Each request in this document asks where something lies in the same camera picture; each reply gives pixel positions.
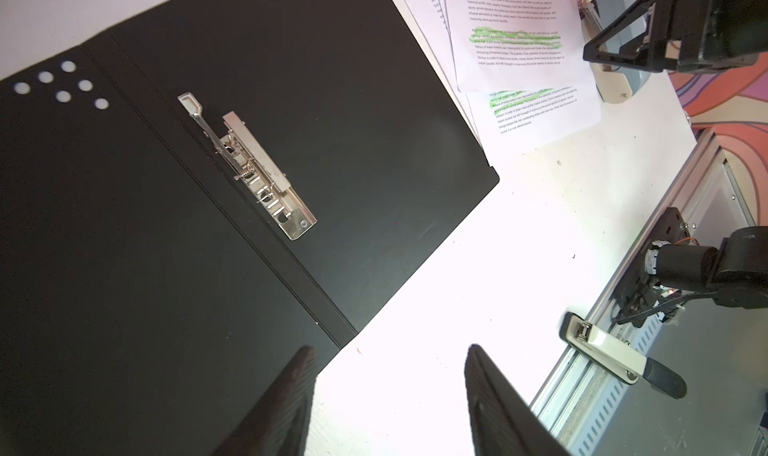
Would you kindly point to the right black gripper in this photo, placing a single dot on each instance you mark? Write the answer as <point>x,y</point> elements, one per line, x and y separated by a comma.
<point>682,36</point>

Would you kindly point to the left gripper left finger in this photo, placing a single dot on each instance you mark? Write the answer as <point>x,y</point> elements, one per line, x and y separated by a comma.
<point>279,423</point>

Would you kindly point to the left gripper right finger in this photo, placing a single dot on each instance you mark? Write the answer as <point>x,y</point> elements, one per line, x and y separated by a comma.
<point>501,421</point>

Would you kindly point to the printed paper sheets stack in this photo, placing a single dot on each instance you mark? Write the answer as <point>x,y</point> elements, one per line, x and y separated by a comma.
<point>515,67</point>

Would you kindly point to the white and black file folder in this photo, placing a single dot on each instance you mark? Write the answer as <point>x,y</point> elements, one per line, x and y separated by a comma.
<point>148,300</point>

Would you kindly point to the metal folder clip mechanism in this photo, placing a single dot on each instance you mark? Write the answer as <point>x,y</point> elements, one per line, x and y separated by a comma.
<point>254,167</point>

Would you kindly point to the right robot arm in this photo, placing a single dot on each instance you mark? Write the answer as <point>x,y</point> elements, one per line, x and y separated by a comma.
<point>733,274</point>

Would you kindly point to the grey blue hole punch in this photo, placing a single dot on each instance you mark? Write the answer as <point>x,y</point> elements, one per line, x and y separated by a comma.
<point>615,84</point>

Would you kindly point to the white and black stapler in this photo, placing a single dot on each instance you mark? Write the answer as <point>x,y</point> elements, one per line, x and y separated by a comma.
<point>619,358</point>

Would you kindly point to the aluminium frame rail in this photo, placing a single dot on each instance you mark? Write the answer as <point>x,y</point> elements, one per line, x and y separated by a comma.
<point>672,358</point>

